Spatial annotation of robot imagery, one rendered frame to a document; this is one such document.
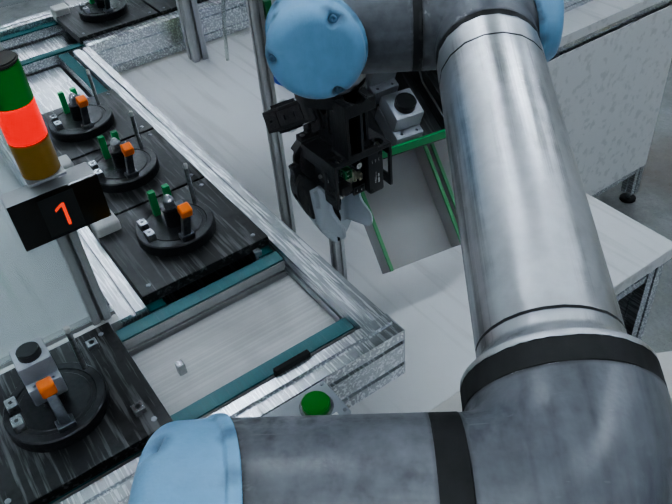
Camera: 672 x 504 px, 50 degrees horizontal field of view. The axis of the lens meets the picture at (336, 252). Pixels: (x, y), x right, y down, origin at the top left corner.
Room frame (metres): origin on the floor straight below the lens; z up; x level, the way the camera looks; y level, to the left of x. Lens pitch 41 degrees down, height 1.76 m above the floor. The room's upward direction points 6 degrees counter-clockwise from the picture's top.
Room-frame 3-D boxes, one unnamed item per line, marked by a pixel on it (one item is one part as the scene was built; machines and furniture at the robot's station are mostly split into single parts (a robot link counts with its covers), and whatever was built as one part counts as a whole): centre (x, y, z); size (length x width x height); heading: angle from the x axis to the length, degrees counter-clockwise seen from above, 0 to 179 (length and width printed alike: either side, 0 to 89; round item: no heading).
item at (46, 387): (0.61, 0.38, 1.04); 0.04 x 0.02 x 0.08; 31
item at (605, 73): (2.17, -0.55, 0.43); 1.11 x 0.68 x 0.86; 121
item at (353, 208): (0.64, -0.03, 1.27); 0.06 x 0.03 x 0.09; 31
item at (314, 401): (0.61, 0.05, 0.96); 0.04 x 0.04 x 0.02
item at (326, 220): (0.63, 0.00, 1.27); 0.06 x 0.03 x 0.09; 31
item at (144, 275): (1.02, 0.28, 1.01); 0.24 x 0.24 x 0.13; 31
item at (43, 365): (0.65, 0.41, 1.06); 0.08 x 0.04 x 0.07; 31
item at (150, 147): (1.23, 0.41, 1.01); 0.24 x 0.24 x 0.13; 31
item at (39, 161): (0.80, 0.37, 1.28); 0.05 x 0.05 x 0.05
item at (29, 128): (0.80, 0.37, 1.33); 0.05 x 0.05 x 0.05
